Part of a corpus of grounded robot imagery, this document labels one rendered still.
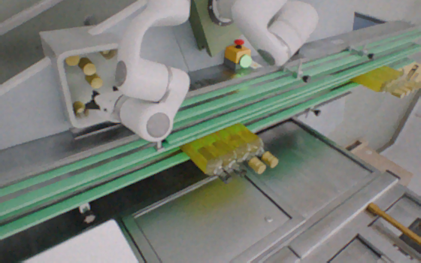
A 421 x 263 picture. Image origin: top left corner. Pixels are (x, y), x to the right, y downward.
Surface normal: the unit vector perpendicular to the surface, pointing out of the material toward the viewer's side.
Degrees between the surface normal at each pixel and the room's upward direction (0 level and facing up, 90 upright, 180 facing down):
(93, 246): 90
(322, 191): 90
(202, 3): 2
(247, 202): 90
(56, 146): 90
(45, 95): 0
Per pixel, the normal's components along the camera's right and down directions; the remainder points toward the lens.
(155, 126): 0.60, 0.28
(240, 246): 0.07, -0.81
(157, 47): 0.59, 0.51
